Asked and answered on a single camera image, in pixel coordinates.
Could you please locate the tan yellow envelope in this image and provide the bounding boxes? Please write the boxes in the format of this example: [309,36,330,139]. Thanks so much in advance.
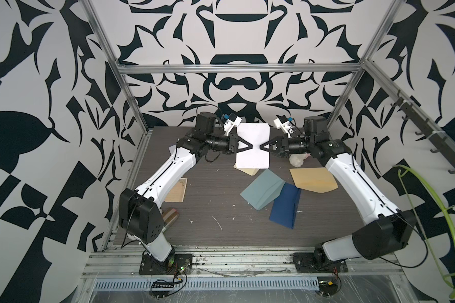
[289,167,338,193]

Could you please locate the right black connector board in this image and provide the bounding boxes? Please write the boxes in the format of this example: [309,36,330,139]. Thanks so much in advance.
[318,281,340,298]

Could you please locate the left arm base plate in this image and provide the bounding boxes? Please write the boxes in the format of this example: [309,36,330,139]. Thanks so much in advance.
[139,254,193,276]

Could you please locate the light blue envelope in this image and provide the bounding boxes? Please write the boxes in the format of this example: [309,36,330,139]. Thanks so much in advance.
[240,169,285,211]

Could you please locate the cream letter paper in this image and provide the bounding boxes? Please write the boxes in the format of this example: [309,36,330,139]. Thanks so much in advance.
[164,178,188,203]

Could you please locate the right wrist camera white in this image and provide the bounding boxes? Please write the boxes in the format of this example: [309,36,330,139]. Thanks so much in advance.
[274,116,295,138]

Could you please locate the left black connector board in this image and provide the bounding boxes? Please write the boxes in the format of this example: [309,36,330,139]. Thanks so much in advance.
[149,279,185,299]

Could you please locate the black hook rack rail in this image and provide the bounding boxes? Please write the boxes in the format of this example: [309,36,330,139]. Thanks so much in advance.
[392,90,455,175]

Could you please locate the white teddy bear pink shirt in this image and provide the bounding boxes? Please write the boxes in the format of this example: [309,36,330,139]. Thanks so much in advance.
[289,153,310,167]

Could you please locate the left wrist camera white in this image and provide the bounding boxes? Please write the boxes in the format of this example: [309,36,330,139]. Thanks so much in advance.
[223,113,242,136]

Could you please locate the black connector board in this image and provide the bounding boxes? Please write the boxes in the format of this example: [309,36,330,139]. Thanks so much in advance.
[149,279,185,299]
[318,281,340,298]

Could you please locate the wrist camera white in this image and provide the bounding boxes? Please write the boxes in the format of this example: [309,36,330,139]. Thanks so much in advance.
[223,113,242,136]
[274,116,295,138]

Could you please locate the plaid checkered tube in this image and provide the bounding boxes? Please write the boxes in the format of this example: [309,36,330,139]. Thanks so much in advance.
[162,208,179,232]

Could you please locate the white cable duct strip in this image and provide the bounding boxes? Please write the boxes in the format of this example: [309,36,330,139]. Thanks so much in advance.
[94,276,319,292]

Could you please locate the pale yellow envelope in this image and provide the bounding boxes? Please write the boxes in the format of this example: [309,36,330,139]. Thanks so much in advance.
[233,164,259,176]

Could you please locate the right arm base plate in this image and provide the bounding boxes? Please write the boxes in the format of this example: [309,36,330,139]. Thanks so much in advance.
[293,250,347,273]

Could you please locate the dark blue envelope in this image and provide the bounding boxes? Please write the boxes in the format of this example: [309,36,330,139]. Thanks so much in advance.
[269,183,302,229]

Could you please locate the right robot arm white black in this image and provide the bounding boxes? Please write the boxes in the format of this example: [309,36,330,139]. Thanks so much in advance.
[260,116,417,265]

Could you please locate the white green-bordered letter paper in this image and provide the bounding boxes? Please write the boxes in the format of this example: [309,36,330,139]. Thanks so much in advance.
[236,122,270,169]

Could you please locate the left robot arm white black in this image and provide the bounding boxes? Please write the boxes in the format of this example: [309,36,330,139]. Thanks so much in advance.
[118,112,253,267]

